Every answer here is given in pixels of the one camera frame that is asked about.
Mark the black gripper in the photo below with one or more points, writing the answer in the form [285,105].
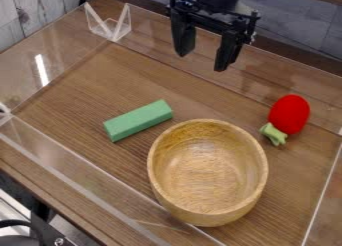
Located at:
[217,16]

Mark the red plush fruit green stem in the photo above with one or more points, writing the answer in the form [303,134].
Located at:
[288,118]

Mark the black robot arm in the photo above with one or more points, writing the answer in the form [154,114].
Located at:
[225,17]

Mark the green rectangular block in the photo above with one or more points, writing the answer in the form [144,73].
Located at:
[138,120]

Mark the wooden oval bowl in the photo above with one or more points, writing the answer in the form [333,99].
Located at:
[208,170]

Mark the black clamp mount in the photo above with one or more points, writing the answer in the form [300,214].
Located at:
[29,230]

